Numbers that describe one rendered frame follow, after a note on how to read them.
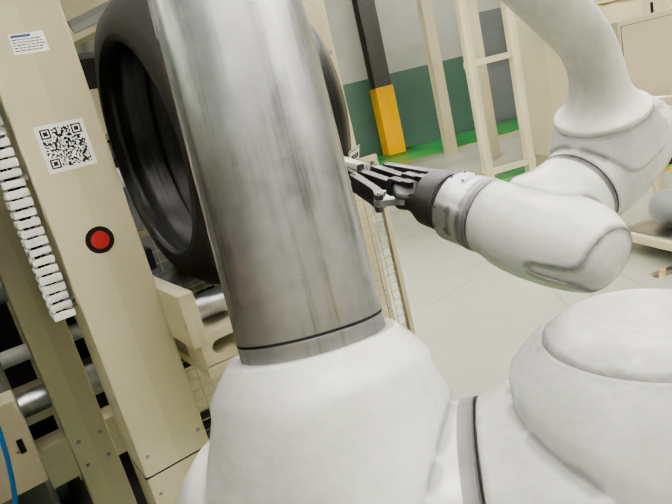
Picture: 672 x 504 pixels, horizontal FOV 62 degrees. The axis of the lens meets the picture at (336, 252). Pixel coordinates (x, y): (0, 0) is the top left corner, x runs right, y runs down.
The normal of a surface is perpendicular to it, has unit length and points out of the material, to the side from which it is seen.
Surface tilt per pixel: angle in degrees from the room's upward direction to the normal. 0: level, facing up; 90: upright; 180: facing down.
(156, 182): 73
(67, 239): 90
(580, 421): 56
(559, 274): 108
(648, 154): 93
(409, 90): 90
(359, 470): 67
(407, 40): 90
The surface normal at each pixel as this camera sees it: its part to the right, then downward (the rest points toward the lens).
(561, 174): -0.19, -0.74
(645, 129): 0.50, 0.18
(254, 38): 0.25, -0.04
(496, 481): -0.66, -0.48
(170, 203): 0.39, -0.37
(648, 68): 0.26, 0.19
